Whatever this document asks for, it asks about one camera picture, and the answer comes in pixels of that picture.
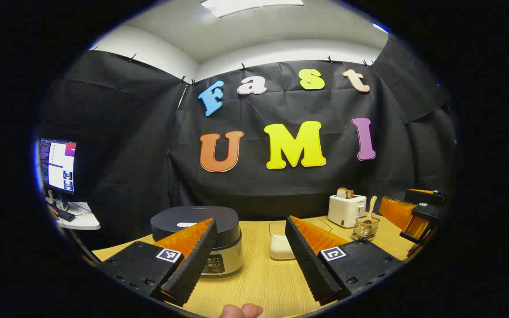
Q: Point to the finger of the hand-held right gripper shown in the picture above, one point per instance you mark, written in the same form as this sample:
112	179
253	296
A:
396	212
427	197

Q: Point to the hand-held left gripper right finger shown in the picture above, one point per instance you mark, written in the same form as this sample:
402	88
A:
309	265

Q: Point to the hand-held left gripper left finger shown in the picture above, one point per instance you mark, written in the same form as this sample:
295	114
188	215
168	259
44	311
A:
197	260

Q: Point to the wooden spoon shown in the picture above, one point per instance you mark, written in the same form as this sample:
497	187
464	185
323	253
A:
372	204

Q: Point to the dark grey rice cooker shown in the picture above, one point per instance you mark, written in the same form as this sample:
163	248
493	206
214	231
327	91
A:
228	238

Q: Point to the clear plastic rice box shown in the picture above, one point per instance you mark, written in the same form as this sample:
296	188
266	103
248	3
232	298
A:
276	227

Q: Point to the white toaster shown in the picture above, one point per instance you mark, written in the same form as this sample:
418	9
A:
343	212

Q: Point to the toasted bread slice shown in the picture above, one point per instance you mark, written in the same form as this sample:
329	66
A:
344	193

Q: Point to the white side table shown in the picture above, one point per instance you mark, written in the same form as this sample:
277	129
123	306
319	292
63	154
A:
84	220

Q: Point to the black backdrop cloth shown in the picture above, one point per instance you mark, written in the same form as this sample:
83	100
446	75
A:
148	132

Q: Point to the black keyboard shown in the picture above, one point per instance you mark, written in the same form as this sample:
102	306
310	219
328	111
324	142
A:
65	215

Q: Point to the small teal box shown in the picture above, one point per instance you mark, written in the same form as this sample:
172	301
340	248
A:
62	204

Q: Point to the computer monitor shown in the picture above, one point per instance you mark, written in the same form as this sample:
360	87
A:
55	165

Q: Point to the ceiling light panel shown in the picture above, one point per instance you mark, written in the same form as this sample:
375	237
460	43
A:
237	6

